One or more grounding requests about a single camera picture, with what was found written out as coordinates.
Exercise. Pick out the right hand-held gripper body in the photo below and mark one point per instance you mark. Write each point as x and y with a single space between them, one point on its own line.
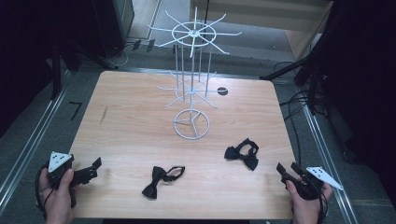
314 180

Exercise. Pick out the beige wooden platform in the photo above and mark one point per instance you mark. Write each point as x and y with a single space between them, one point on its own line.
264 12

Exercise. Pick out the black power plug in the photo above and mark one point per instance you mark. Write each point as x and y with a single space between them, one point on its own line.
137 45
150 45

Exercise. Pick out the metal floor rail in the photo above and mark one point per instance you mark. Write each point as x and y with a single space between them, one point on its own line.
327 161
34 140

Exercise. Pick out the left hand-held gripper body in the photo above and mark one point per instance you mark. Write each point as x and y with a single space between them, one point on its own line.
59 160

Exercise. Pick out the person's left hand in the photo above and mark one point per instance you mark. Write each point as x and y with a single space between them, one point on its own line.
57 202

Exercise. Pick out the black bow tie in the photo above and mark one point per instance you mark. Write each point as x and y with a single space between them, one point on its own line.
251 161
150 190

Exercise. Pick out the dark cabinet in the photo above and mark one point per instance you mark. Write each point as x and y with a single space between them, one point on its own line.
118 25

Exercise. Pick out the black metal stand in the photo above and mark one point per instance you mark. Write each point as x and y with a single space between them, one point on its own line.
280 73
56 71

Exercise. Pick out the person's right hand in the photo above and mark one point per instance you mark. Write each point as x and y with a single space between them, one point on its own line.
306 210

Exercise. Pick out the black round table grommet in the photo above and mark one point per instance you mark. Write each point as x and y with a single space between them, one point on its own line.
222 91

